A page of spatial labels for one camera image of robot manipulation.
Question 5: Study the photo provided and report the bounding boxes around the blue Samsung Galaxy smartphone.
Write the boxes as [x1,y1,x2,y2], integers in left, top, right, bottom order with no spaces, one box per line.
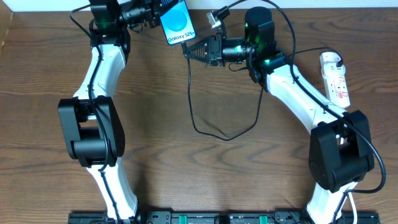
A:
[160,0,196,45]

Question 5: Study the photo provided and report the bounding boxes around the black USB charging cable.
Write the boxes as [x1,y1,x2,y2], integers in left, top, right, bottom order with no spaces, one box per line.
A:
[180,42,345,142]

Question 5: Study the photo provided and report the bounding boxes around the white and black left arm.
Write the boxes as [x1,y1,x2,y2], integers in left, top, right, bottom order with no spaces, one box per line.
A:
[58,1,185,223]

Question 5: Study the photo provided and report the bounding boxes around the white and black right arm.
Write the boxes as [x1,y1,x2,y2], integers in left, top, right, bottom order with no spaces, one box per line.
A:
[183,7,380,223]

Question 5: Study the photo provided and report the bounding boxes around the white power strip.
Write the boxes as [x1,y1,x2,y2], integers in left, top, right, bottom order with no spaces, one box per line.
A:
[320,52,350,108]

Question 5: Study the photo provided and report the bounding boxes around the white power strip cord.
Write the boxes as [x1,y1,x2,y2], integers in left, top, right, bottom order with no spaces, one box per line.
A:
[346,189,358,224]

